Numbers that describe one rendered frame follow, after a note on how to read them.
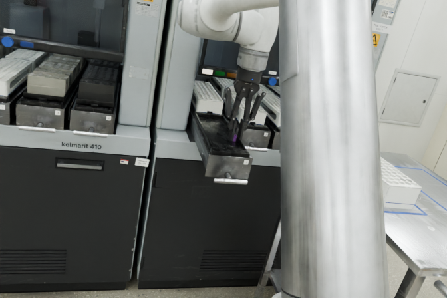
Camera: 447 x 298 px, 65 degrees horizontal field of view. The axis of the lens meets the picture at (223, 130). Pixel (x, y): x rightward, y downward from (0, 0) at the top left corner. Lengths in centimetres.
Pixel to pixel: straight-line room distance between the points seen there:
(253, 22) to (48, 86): 68
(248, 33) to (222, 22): 10
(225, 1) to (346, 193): 63
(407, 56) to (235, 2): 237
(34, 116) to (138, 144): 33
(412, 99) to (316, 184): 294
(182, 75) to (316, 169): 96
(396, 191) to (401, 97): 225
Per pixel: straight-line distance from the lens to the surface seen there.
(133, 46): 123
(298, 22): 39
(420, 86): 327
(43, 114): 122
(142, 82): 125
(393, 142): 332
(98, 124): 121
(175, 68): 125
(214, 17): 93
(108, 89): 125
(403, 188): 98
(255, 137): 129
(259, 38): 102
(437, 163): 350
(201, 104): 131
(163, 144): 123
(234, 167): 103
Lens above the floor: 121
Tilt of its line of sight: 20 degrees down
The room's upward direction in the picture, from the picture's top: 12 degrees clockwise
